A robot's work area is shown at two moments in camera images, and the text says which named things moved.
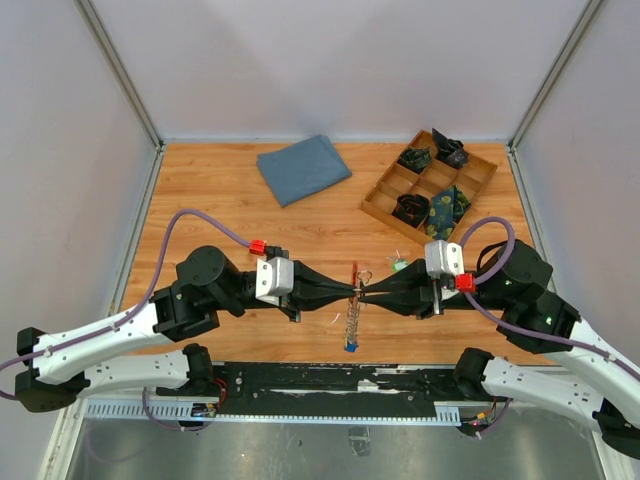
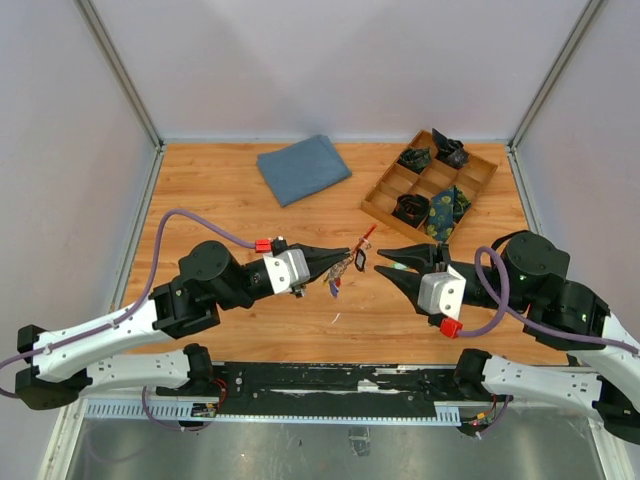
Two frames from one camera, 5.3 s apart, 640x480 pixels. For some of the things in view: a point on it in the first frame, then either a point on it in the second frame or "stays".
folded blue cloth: (303, 169) stays
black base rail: (327, 390) stays
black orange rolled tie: (412, 209) stays
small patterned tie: (353, 318) to (334, 277)
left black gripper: (312, 289) to (318, 259)
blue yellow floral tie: (445, 209) stays
